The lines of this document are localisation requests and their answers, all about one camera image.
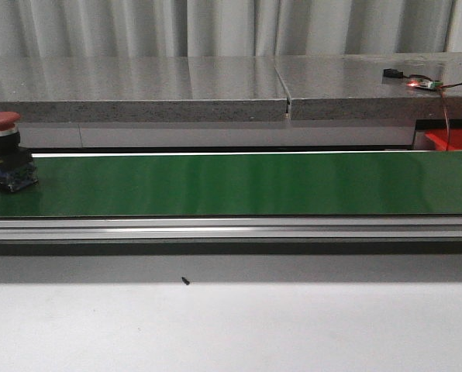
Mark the grey pleated curtain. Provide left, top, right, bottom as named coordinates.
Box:
left=0, top=1, right=462, bottom=57

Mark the red brown wire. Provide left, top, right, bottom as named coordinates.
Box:
left=438, top=81, right=462, bottom=153

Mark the aluminium conveyor frame rail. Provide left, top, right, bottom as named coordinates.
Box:
left=0, top=215, right=462, bottom=243

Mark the green conveyor belt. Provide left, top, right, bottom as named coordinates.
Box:
left=0, top=151, right=462, bottom=218

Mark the red plastic bin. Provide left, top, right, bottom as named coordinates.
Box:
left=425, top=129, right=462, bottom=151

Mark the black connector plug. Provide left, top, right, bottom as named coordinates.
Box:
left=382, top=68, right=405, bottom=79

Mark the grey stone countertop left slab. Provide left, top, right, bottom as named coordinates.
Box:
left=0, top=57, right=288, bottom=122

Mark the small green circuit board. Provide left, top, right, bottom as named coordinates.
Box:
left=407, top=78, right=443, bottom=91

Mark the red mushroom push button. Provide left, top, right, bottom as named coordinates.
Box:
left=0, top=112, right=38, bottom=193

